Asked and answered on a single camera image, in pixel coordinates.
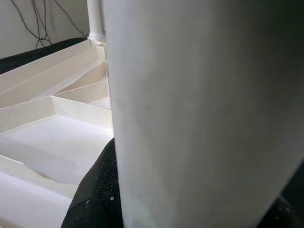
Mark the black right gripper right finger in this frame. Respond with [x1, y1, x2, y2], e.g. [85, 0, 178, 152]
[258, 190, 304, 228]

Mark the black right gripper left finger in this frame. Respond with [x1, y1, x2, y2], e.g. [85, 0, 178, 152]
[60, 139, 124, 228]

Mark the white plastic table leg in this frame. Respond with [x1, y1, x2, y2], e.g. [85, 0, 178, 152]
[86, 0, 106, 46]
[101, 0, 304, 228]

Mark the white plastic table top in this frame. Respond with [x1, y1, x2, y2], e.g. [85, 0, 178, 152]
[0, 38, 114, 228]

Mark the black wall cable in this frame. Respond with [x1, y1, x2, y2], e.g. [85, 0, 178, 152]
[51, 0, 88, 38]

